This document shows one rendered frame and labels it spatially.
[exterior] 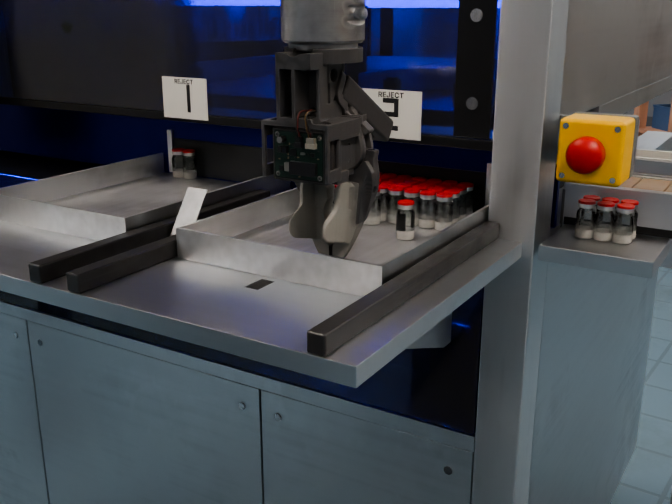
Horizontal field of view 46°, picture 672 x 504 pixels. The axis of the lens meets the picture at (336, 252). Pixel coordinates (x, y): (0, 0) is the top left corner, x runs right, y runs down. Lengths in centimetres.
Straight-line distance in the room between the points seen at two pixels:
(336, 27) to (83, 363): 99
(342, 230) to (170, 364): 67
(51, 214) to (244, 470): 55
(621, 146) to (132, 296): 54
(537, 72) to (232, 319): 45
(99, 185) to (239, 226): 35
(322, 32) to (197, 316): 28
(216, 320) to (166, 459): 77
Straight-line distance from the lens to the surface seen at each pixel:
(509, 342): 103
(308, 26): 71
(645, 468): 229
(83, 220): 101
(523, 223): 97
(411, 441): 115
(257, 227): 101
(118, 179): 130
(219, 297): 78
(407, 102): 100
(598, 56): 116
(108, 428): 156
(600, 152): 90
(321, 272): 79
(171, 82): 122
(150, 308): 77
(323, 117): 71
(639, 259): 95
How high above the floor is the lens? 115
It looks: 17 degrees down
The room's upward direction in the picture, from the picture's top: straight up
